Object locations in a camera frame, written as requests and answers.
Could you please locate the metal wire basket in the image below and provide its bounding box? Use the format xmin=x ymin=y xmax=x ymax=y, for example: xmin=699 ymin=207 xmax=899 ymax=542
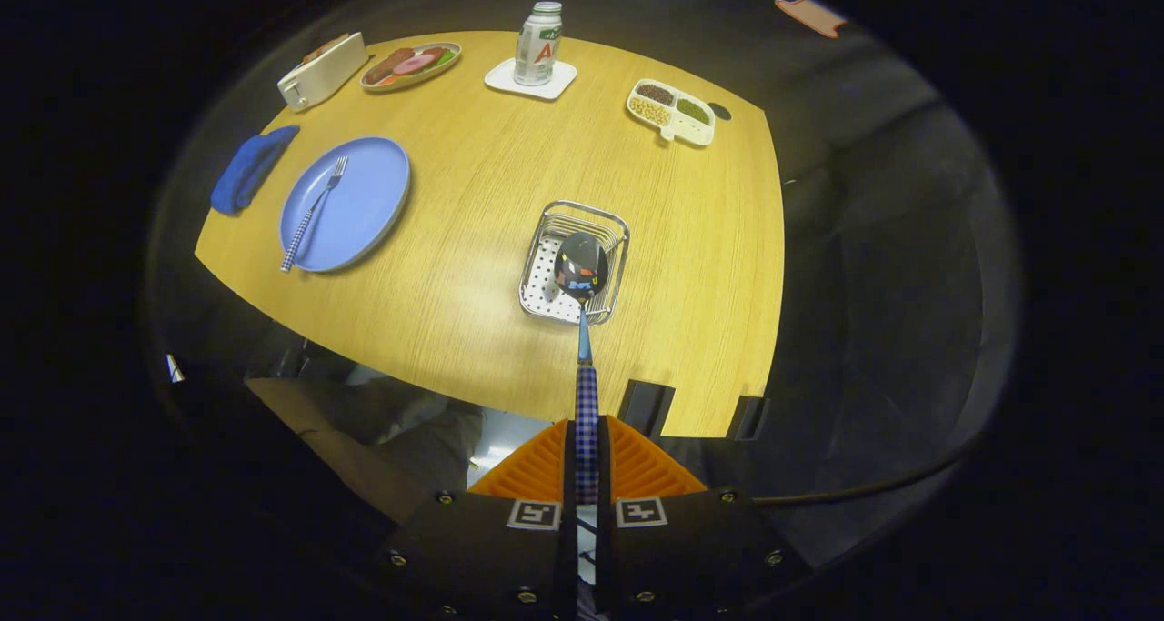
xmin=518 ymin=200 xmax=631 ymax=326

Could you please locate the white drink bottle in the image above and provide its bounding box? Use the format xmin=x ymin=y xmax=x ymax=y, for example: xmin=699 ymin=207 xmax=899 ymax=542
xmin=514 ymin=1 xmax=564 ymax=87

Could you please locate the white toaster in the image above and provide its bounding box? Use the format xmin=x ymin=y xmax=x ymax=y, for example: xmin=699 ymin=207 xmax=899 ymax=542
xmin=277 ymin=32 xmax=369 ymax=113

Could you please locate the white divided dish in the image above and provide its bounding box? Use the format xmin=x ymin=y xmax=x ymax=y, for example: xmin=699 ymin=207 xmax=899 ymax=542
xmin=626 ymin=78 xmax=717 ymax=147

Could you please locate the white square coaster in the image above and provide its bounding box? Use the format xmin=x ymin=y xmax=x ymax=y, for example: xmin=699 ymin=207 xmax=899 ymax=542
xmin=484 ymin=57 xmax=578 ymax=102

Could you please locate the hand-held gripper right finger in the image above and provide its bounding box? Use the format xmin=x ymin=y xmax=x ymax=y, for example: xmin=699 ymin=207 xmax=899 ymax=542
xmin=591 ymin=416 xmax=815 ymax=621

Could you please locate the checked handle fork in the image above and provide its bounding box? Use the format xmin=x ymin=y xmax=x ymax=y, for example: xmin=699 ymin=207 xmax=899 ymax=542
xmin=280 ymin=155 xmax=349 ymax=274

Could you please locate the grey food plate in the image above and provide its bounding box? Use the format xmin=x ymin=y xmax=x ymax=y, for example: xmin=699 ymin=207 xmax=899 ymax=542
xmin=360 ymin=42 xmax=463 ymax=92

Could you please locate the checked handle spoon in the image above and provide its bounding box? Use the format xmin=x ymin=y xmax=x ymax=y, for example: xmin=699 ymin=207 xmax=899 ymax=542
xmin=553 ymin=231 xmax=610 ymax=506

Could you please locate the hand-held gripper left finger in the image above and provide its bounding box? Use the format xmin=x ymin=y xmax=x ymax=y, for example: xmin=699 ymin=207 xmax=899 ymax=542
xmin=377 ymin=418 xmax=583 ymax=621

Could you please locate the blue folded towel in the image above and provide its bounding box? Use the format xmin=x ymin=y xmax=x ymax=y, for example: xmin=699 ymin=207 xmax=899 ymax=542
xmin=210 ymin=125 xmax=301 ymax=216

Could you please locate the black table bracket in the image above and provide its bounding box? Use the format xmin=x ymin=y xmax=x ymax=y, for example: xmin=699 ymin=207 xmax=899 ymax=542
xmin=618 ymin=378 xmax=677 ymax=438
xmin=727 ymin=394 xmax=769 ymax=442

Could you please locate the blue round plate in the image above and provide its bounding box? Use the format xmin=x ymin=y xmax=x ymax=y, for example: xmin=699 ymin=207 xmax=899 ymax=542
xmin=278 ymin=135 xmax=412 ymax=275

